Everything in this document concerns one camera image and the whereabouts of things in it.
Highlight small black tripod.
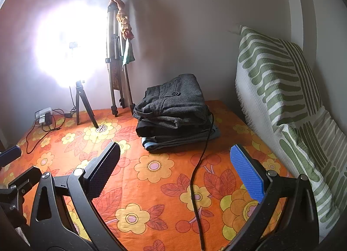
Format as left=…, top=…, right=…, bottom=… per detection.
left=69, top=79, right=99, bottom=128

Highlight green cloth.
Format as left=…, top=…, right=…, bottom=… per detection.
left=121, top=39, right=135, bottom=65

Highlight grey woven pants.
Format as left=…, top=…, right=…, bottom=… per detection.
left=133, top=73, right=209, bottom=128

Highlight orange floral bedsheet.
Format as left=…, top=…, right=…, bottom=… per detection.
left=0, top=99, right=296, bottom=251

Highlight black folded pants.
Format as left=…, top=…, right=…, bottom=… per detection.
left=136, top=119, right=209, bottom=138

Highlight orange cloth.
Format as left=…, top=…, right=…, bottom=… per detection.
left=108, top=0, right=135, bottom=41

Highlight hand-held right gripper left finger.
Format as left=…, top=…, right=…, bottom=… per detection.
left=28, top=142, right=128, bottom=251

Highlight bright tripod lamp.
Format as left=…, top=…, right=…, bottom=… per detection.
left=34, top=0, right=106, bottom=89

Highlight green striped white pillow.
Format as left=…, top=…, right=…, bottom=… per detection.
left=234, top=25, right=323, bottom=132
left=277, top=106, right=342, bottom=243

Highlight white power strip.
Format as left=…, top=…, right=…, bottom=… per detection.
left=35, top=107, right=53, bottom=125

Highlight light grey folded pants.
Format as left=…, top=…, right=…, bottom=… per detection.
left=141, top=124, right=220, bottom=152

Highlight large folded tripod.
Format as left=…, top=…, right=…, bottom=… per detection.
left=104, top=0, right=136, bottom=117

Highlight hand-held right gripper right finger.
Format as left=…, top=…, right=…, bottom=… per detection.
left=225, top=144, right=320, bottom=251

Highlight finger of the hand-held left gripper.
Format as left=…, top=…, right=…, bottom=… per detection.
left=0, top=166, right=42, bottom=228
left=0, top=145, right=22, bottom=167

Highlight black lamp cable with switch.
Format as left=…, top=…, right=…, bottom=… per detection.
left=64, top=86, right=78, bottom=118

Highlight black power cable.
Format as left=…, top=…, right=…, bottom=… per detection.
left=26, top=109, right=67, bottom=154

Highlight long black cable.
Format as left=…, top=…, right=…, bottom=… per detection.
left=189, top=110, right=215, bottom=251

